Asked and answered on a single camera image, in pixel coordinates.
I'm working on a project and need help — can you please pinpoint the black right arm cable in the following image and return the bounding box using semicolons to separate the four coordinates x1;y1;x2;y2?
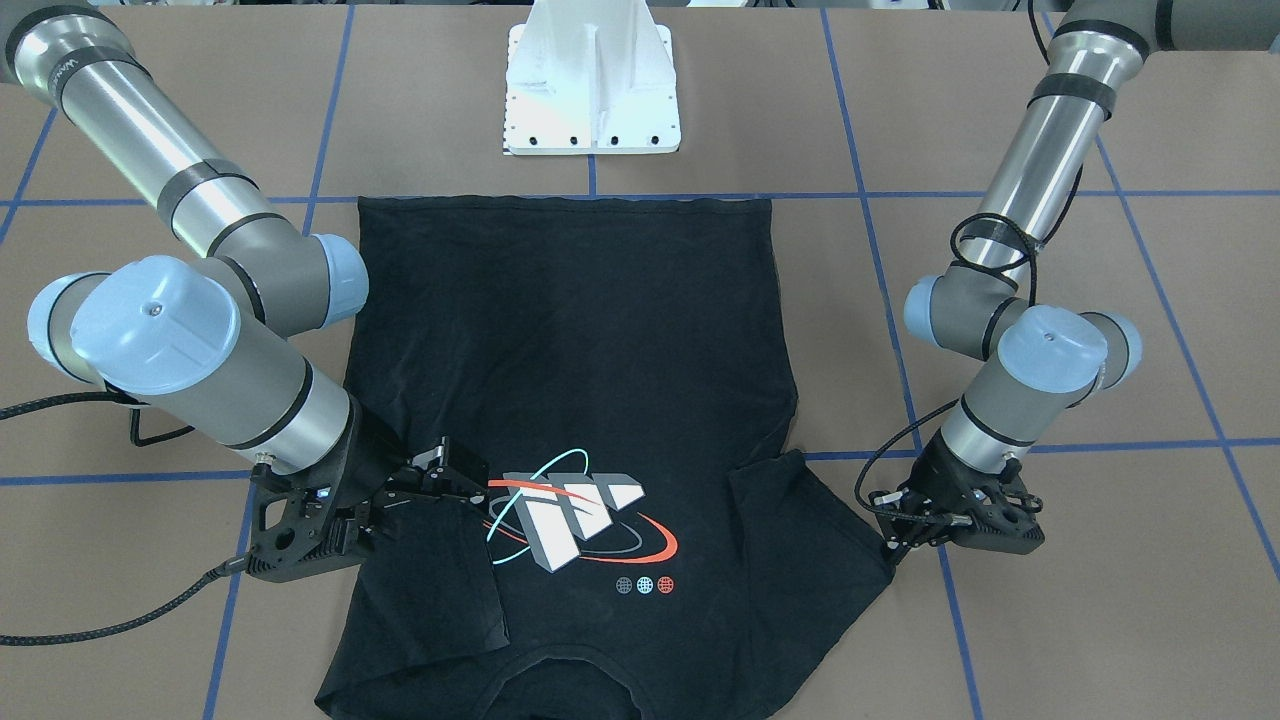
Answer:
0;389;251;650

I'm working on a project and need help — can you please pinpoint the black printed t-shirt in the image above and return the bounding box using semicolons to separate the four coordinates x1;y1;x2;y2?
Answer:
316;196;893;719

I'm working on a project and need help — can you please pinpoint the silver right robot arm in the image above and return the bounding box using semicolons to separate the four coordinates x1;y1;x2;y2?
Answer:
3;1;488;582

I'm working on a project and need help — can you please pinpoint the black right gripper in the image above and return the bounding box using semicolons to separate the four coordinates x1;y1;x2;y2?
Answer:
244;405;490;583

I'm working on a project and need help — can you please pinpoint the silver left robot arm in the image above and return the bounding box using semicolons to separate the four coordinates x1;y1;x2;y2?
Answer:
856;1;1279;565

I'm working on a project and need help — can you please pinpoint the white central pedestal column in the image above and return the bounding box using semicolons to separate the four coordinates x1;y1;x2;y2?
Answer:
503;1;682;156

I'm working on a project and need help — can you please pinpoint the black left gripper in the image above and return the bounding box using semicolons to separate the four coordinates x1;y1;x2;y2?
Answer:
870;432;1044;555

